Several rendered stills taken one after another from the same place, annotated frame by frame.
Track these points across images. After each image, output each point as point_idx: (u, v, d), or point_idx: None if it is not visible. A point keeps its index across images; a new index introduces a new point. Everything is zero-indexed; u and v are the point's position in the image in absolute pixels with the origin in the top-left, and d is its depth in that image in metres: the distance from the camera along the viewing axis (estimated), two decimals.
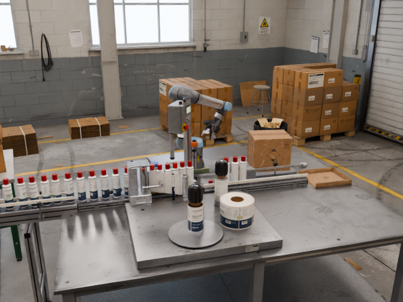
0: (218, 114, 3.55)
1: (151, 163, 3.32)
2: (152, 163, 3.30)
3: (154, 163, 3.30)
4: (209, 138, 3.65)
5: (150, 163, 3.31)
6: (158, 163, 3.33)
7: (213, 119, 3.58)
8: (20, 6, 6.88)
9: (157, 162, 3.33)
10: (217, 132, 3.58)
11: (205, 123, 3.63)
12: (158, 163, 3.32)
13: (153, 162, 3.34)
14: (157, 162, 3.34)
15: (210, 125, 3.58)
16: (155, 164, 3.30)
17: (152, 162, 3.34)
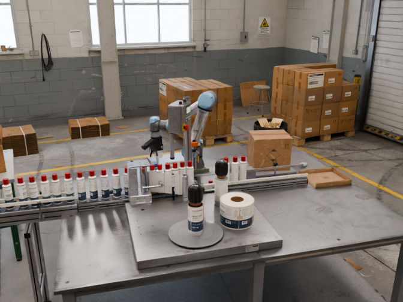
0: (158, 133, 3.23)
1: (151, 163, 3.32)
2: (152, 163, 3.30)
3: (154, 163, 3.30)
4: (149, 156, 3.36)
5: (150, 163, 3.31)
6: (158, 163, 3.33)
7: (153, 139, 3.25)
8: (20, 6, 6.88)
9: (157, 162, 3.33)
10: None
11: (146, 148, 3.24)
12: (158, 163, 3.32)
13: (153, 162, 3.34)
14: (157, 162, 3.34)
15: (154, 147, 3.26)
16: (155, 164, 3.30)
17: (152, 162, 3.34)
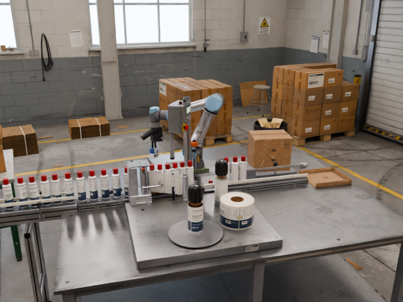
0: (158, 123, 3.20)
1: (150, 148, 3.28)
2: (151, 150, 3.26)
3: (153, 150, 3.26)
4: None
5: (149, 149, 3.27)
6: (158, 150, 3.28)
7: (153, 130, 3.22)
8: (20, 6, 6.88)
9: None
10: None
11: (145, 138, 3.22)
12: (157, 149, 3.28)
13: (153, 148, 3.30)
14: None
15: (154, 138, 3.23)
16: (154, 150, 3.25)
17: (151, 148, 3.30)
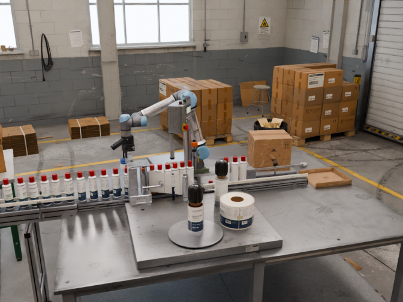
0: (128, 132, 2.98)
1: (121, 159, 3.06)
2: (122, 160, 3.04)
3: (124, 160, 3.04)
4: None
5: (120, 160, 3.05)
6: (129, 160, 3.06)
7: (123, 139, 3.00)
8: (20, 6, 6.88)
9: None
10: None
11: (115, 148, 3.00)
12: None
13: (124, 158, 3.08)
14: None
15: (125, 148, 3.01)
16: (125, 160, 3.04)
17: (122, 158, 3.08)
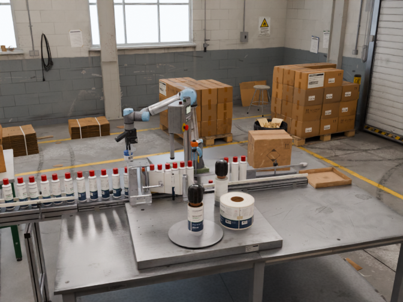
0: (132, 125, 3.15)
1: (125, 151, 3.23)
2: (125, 151, 3.21)
3: (127, 151, 3.21)
4: None
5: (123, 151, 3.22)
6: (132, 152, 3.23)
7: (127, 132, 3.17)
8: (20, 6, 6.88)
9: None
10: None
11: (119, 141, 3.17)
12: (132, 151, 3.23)
13: (128, 150, 3.25)
14: None
15: (128, 140, 3.18)
16: (128, 152, 3.21)
17: (126, 150, 3.25)
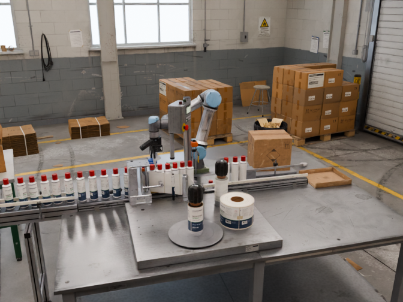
0: (157, 133, 3.09)
1: (149, 159, 3.17)
2: (150, 160, 3.16)
3: (152, 160, 3.16)
4: None
5: (148, 160, 3.16)
6: (156, 160, 3.18)
7: (152, 140, 3.11)
8: (20, 6, 6.88)
9: None
10: None
11: (144, 149, 3.11)
12: (156, 160, 3.17)
13: (152, 158, 3.19)
14: None
15: (153, 148, 3.13)
16: (153, 161, 3.15)
17: (150, 158, 3.19)
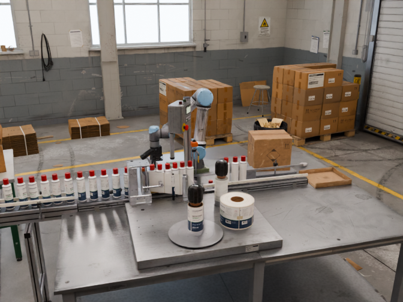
0: (158, 143, 3.12)
1: (150, 168, 3.20)
2: None
3: None
4: None
5: (149, 169, 3.19)
6: None
7: (152, 149, 3.14)
8: (20, 6, 6.88)
9: None
10: None
11: (144, 158, 3.14)
12: None
13: None
14: None
15: (153, 157, 3.15)
16: None
17: None
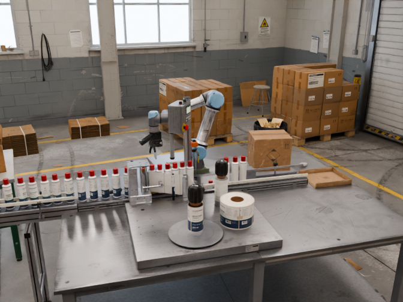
0: (156, 128, 3.08)
1: (149, 169, 3.20)
2: None
3: None
4: (149, 151, 3.22)
5: (149, 169, 3.19)
6: None
7: (152, 135, 3.10)
8: (20, 6, 6.88)
9: (156, 168, 3.20)
10: None
11: (144, 144, 3.10)
12: (157, 169, 3.20)
13: None
14: (156, 168, 3.22)
15: (153, 143, 3.11)
16: None
17: None
